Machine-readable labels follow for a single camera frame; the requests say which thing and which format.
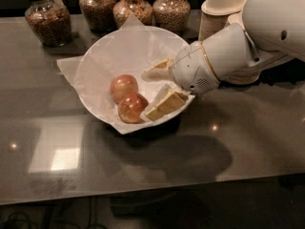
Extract white bowl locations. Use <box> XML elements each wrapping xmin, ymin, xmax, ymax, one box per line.
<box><xmin>74</xmin><ymin>25</ymin><xmax>196</xmax><ymax>128</ymax></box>

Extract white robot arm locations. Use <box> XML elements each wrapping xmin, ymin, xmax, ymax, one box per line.
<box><xmin>142</xmin><ymin>0</ymin><xmax>305</xmax><ymax>121</ymax></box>

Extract red apple rear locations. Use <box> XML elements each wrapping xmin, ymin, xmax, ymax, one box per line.
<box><xmin>111</xmin><ymin>74</ymin><xmax>138</xmax><ymax>103</ymax></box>

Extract red apple front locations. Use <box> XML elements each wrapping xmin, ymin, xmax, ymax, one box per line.
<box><xmin>118</xmin><ymin>93</ymin><xmax>149</xmax><ymax>124</ymax></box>

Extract glass jar brown cereal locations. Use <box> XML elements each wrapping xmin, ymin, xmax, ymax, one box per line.
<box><xmin>79</xmin><ymin>0</ymin><xmax>116</xmax><ymax>31</ymax></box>

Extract red apple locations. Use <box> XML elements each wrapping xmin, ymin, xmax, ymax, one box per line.
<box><xmin>118</xmin><ymin>93</ymin><xmax>149</xmax><ymax>124</ymax></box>
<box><xmin>111</xmin><ymin>74</ymin><xmax>138</xmax><ymax>103</ymax></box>

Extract rear stack paper bowls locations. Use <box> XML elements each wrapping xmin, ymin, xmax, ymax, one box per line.
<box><xmin>198</xmin><ymin>0</ymin><xmax>247</xmax><ymax>41</ymax></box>

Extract glass jar round cereal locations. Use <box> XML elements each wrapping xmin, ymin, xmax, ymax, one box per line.
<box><xmin>152</xmin><ymin>0</ymin><xmax>191</xmax><ymax>34</ymax></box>

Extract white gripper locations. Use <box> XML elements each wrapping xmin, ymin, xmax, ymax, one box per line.
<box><xmin>140</xmin><ymin>42</ymin><xmax>220</xmax><ymax>121</ymax></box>

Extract stack paper bowls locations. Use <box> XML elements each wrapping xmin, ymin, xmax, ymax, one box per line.
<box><xmin>198</xmin><ymin>0</ymin><xmax>247</xmax><ymax>41</ymax></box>
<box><xmin>221</xmin><ymin>12</ymin><xmax>261</xmax><ymax>85</ymax></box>

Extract front stack paper bowls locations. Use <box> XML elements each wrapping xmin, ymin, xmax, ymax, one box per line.
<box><xmin>221</xmin><ymin>12</ymin><xmax>261</xmax><ymax>85</ymax></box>

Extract glass jar colourful cereal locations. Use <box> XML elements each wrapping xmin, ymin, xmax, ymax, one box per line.
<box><xmin>113</xmin><ymin>0</ymin><xmax>153</xmax><ymax>28</ymax></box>

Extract glass jar dark granola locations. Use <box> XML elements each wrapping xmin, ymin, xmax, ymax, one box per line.
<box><xmin>25</xmin><ymin>0</ymin><xmax>71</xmax><ymax>47</ymax></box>

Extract white paper liner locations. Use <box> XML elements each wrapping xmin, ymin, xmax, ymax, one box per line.
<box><xmin>56</xmin><ymin>13</ymin><xmax>195</xmax><ymax>135</ymax></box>

